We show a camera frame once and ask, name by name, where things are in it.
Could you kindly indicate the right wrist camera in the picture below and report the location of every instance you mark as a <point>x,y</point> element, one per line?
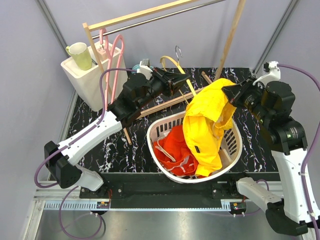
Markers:
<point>272,73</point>

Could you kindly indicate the yellow wire hanger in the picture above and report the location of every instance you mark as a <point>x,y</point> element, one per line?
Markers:
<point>176,62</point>

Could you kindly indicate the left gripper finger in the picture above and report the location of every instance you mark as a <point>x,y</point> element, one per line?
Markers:
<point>167,76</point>
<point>177,83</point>

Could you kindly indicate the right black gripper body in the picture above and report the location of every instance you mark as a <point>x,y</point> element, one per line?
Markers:
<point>251,95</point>

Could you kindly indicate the teal headphones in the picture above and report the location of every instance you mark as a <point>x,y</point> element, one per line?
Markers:
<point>136,68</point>

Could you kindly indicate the pale yellow cup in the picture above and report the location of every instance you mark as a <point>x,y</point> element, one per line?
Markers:
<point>80,54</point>

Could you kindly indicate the orange shorts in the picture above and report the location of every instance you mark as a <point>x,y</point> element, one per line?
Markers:
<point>173,153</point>

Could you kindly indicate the white storage box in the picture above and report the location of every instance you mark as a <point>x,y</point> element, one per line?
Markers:
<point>87,82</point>

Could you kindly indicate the yellow shorts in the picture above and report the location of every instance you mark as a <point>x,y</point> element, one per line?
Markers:
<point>207,117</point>

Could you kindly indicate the pink plastic hanger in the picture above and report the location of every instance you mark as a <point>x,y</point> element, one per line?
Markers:
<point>110,52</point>

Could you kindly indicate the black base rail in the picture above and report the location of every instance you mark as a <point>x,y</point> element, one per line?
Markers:
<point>156,191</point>

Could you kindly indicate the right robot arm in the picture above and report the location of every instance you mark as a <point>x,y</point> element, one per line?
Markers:
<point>271,103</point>

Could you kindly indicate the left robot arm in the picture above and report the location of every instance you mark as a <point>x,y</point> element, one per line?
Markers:
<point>61,159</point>

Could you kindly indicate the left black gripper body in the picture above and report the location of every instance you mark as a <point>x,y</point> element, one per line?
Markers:
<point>162,82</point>

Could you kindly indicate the metal hanging rod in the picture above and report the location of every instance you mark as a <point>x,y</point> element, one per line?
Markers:
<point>148,12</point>

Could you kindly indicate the white plastic laundry basket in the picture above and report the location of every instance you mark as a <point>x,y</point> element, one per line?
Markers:
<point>229,152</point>

